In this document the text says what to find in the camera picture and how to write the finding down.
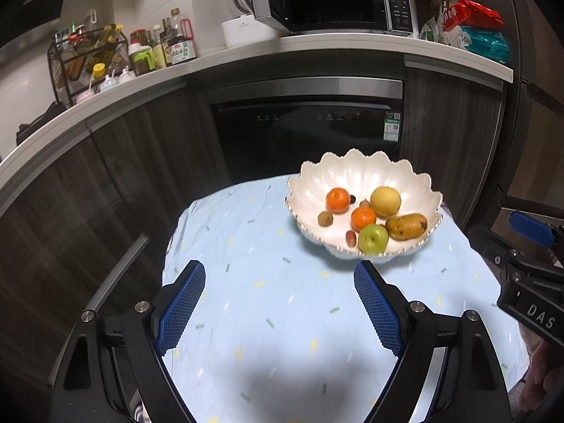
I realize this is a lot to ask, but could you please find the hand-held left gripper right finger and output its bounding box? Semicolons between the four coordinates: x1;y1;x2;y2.
353;260;512;423

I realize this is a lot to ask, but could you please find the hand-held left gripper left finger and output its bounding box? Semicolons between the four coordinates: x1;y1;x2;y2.
48;259;207;423

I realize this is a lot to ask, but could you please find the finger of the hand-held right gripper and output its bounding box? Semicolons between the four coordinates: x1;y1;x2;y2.
509;210;564;247
468;225;525;274

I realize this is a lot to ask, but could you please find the green apple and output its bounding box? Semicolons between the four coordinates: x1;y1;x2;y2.
358;224;389;254

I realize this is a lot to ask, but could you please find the orange mandarin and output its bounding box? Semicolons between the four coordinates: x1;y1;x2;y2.
326;188;351;213
351;207;377;232

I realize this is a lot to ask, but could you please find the yellow pear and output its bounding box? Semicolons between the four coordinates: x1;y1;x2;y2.
370;186;402;217

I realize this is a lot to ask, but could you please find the white scalloped ceramic bowl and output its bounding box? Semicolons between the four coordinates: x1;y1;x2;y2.
286;149;442;260

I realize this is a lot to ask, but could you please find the person's right hand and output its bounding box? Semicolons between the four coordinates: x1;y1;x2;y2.
517;328;564;408

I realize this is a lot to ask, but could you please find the light blue patterned tablecloth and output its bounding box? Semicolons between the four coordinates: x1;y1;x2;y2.
162;174;529;423

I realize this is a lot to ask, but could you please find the dark wood lower cabinet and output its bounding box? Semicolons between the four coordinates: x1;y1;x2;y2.
0;59;507;397

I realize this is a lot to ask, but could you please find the built-in black oven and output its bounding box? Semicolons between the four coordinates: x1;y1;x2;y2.
209;77;405;186

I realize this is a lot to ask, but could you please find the teal plastic bag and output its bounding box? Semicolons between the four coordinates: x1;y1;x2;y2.
460;26;512;65

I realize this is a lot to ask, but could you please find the red plastic bag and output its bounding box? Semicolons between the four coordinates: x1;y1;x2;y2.
443;0;504;31

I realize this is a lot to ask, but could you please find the clear plastic bag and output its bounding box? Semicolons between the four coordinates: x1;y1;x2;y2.
418;6;463;47

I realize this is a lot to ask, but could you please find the white kitchen countertop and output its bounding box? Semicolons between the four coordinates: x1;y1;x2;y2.
0;33;514;172

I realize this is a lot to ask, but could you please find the silver black microwave oven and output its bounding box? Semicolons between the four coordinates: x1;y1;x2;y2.
244;0;419;38

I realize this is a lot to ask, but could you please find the white capped oil bottle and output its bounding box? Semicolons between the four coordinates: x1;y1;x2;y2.
152;24;167;69

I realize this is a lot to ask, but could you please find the large soy sauce bottle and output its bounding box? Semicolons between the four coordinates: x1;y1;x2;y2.
165;8;197;66

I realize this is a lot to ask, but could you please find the dark glass bottle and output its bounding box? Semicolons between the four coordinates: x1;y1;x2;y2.
159;18;173;68

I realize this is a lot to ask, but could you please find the row of seasoning bottles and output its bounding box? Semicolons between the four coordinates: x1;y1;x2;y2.
53;22;126;80

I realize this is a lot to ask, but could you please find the white rice cooker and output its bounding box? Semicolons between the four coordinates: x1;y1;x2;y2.
221;0;280;48

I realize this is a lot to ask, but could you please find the black range hood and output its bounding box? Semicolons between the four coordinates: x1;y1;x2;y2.
0;0;75;49

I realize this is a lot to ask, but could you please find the black wire spice rack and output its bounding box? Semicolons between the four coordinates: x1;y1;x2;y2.
48;24;129;109

